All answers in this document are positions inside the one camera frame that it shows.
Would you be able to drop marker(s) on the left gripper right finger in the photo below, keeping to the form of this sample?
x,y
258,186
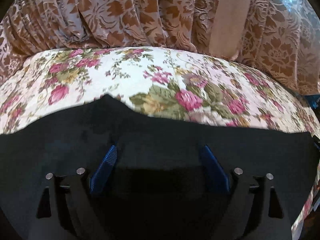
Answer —
x,y
251,207

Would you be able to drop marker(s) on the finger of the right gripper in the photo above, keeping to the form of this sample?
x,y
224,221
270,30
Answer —
x,y
315,145

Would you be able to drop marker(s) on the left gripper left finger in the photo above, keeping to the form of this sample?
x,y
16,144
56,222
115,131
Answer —
x,y
65,211

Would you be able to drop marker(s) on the black embroidered pants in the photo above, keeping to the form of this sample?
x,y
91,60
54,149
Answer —
x,y
158,188

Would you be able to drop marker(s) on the brown floral curtain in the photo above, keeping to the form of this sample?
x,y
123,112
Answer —
x,y
279,37

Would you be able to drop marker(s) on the floral bed sheet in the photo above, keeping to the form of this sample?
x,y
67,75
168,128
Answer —
x,y
158,82

